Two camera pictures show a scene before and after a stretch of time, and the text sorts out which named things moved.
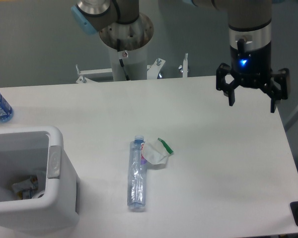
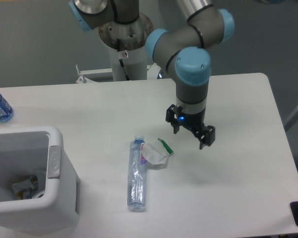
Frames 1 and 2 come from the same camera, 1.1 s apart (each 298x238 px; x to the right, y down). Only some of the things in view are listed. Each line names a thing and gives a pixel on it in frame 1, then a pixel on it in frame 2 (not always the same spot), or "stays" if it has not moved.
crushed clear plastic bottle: [136, 173] stays
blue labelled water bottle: [0, 110] stays
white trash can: [33, 187] stays
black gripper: [252, 68] → [194, 122]
